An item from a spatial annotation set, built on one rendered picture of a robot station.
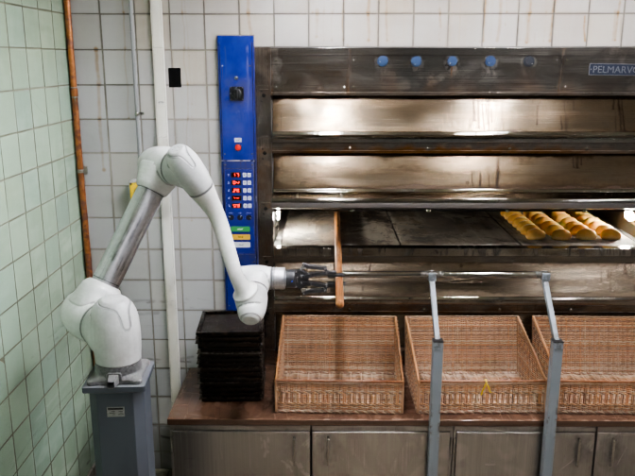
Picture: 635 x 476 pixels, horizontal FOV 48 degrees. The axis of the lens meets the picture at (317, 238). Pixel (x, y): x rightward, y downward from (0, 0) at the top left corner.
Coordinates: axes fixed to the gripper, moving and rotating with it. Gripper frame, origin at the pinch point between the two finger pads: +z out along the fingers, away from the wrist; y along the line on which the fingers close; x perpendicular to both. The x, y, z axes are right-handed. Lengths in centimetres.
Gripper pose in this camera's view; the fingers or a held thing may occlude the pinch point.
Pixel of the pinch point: (336, 279)
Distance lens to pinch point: 288.2
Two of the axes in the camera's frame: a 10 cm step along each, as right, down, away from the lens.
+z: 10.0, 0.1, -0.3
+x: -0.3, 2.4, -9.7
